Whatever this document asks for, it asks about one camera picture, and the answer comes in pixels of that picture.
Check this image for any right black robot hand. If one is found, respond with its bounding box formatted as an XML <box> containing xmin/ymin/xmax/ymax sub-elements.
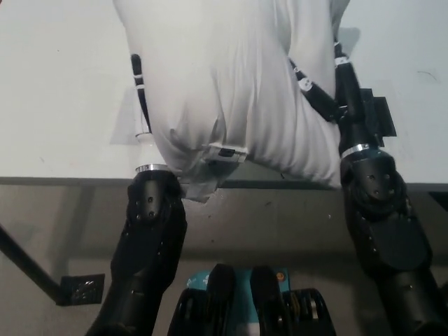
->
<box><xmin>288</xmin><ymin>41</ymin><xmax>384</xmax><ymax>159</ymax></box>

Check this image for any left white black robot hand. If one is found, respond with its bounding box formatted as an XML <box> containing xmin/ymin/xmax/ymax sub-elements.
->
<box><xmin>131</xmin><ymin>53</ymin><xmax>169</xmax><ymax>173</ymax></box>

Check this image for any white square pillow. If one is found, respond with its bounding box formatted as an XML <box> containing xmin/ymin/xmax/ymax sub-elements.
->
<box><xmin>111</xmin><ymin>0</ymin><xmax>346</xmax><ymax>204</ymax></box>

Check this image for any black tape patch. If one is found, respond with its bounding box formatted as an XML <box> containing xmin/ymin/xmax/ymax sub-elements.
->
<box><xmin>360</xmin><ymin>89</ymin><xmax>398</xmax><ymax>138</ymax></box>

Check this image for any grey tape patch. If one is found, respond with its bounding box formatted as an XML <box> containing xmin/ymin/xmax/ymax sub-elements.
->
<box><xmin>111</xmin><ymin>89</ymin><xmax>148</xmax><ymax>145</ymax></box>

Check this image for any black table foot plate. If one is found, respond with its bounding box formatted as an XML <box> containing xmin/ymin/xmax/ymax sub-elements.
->
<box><xmin>59</xmin><ymin>274</ymin><xmax>106</xmax><ymax>307</ymax></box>

